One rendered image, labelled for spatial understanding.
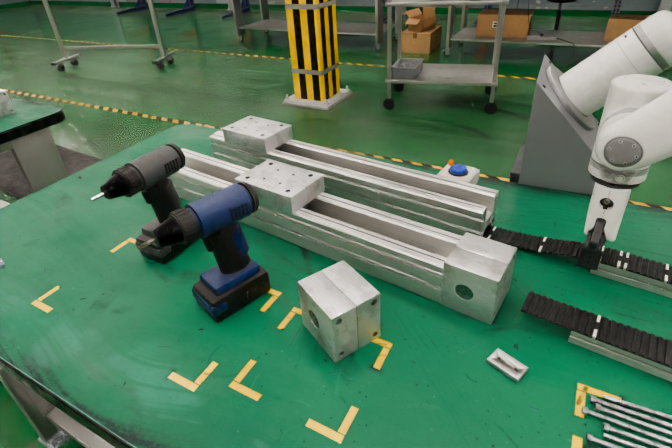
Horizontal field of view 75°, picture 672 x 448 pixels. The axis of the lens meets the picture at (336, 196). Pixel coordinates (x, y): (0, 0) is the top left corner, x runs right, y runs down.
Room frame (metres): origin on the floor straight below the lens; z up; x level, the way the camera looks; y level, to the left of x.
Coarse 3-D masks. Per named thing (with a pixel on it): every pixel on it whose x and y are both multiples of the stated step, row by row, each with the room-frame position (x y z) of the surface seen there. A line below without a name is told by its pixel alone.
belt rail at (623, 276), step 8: (600, 264) 0.61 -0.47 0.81; (592, 272) 0.61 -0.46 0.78; (600, 272) 0.60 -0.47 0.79; (608, 272) 0.60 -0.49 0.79; (616, 272) 0.59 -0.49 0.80; (624, 272) 0.58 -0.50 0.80; (616, 280) 0.59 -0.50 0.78; (624, 280) 0.58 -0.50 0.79; (632, 280) 0.57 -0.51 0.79; (640, 280) 0.57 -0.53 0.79; (648, 280) 0.56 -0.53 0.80; (656, 280) 0.55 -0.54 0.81; (648, 288) 0.56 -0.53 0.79; (656, 288) 0.55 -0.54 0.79; (664, 288) 0.55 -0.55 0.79
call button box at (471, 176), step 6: (444, 168) 0.95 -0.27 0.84; (468, 168) 0.94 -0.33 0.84; (474, 168) 0.94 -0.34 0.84; (438, 174) 0.92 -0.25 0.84; (444, 174) 0.92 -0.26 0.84; (450, 174) 0.92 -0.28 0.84; (456, 174) 0.91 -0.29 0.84; (462, 174) 0.91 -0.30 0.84; (468, 174) 0.91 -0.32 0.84; (474, 174) 0.91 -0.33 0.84; (462, 180) 0.88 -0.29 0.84; (468, 180) 0.88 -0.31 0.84; (474, 180) 0.90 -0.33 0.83
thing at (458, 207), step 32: (224, 160) 1.16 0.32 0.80; (256, 160) 1.08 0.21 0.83; (288, 160) 1.01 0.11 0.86; (320, 160) 1.04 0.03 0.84; (352, 160) 0.98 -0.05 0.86; (352, 192) 0.89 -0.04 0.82; (384, 192) 0.85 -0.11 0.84; (416, 192) 0.80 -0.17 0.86; (448, 192) 0.83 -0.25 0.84; (480, 192) 0.79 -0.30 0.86; (448, 224) 0.75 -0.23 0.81; (480, 224) 0.71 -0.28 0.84
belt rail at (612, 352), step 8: (576, 336) 0.46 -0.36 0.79; (584, 336) 0.45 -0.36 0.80; (576, 344) 0.45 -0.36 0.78; (584, 344) 0.45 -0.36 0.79; (592, 344) 0.44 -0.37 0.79; (600, 344) 0.44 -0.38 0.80; (600, 352) 0.43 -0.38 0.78; (608, 352) 0.43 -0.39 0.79; (616, 352) 0.43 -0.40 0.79; (624, 352) 0.42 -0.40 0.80; (616, 360) 0.42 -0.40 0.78; (624, 360) 0.42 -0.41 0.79; (632, 360) 0.41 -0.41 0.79; (640, 360) 0.41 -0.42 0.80; (648, 360) 0.40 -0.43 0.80; (640, 368) 0.40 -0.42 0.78; (648, 368) 0.40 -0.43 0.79; (656, 368) 0.40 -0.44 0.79; (664, 368) 0.39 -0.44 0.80; (664, 376) 0.39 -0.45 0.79
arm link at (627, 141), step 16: (640, 112) 0.55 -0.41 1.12; (656, 112) 0.53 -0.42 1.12; (608, 128) 0.57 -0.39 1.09; (624, 128) 0.55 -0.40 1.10; (640, 128) 0.54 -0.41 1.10; (656, 128) 0.52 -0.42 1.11; (608, 144) 0.55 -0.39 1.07; (624, 144) 0.54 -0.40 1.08; (640, 144) 0.53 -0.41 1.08; (656, 144) 0.52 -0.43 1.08; (608, 160) 0.55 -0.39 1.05; (624, 160) 0.54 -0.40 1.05; (640, 160) 0.53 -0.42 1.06; (656, 160) 0.52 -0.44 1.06
